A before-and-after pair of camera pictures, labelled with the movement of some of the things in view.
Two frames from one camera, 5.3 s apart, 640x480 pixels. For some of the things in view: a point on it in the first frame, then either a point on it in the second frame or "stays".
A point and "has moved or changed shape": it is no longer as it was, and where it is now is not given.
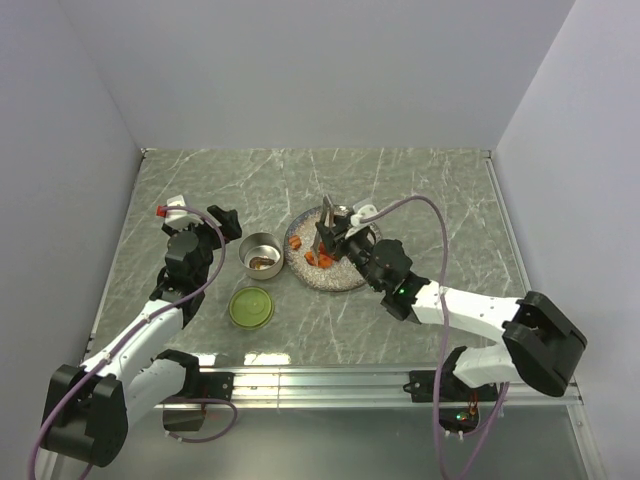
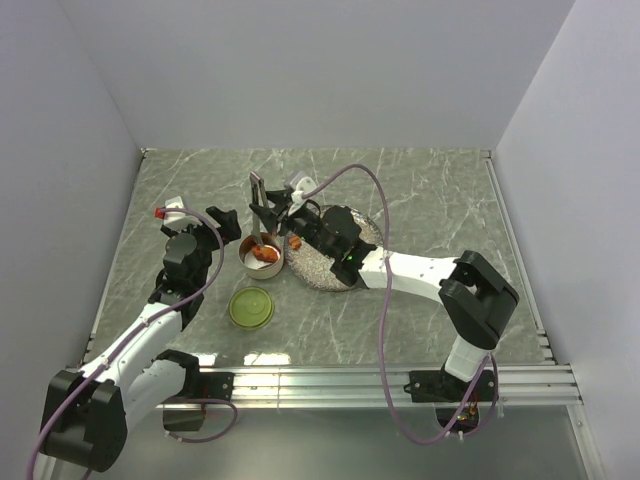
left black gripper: x=228 y=220 stays
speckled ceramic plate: x=300 y=239 stays
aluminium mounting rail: x=339 y=387 stays
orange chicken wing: x=311 y=258 -> x=266 y=253
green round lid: x=251 y=308 stays
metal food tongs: x=327 y=206 has moved or changed shape
